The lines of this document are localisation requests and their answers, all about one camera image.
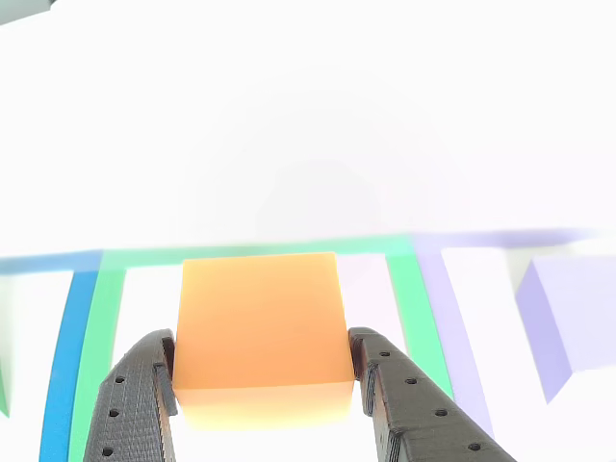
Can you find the green square block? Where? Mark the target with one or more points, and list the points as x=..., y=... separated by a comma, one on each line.
x=4, y=390

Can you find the orange square block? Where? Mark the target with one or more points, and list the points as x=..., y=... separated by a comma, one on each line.
x=260, y=317

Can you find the blue tape square outline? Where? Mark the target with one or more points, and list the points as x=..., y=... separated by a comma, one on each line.
x=67, y=356

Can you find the green tape square outline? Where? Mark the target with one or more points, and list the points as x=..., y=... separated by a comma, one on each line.
x=98, y=327

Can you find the purple tape square outline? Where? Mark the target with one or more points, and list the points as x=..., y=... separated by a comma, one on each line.
x=447, y=313

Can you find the purple square block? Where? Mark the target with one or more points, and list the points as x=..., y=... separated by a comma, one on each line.
x=572, y=308

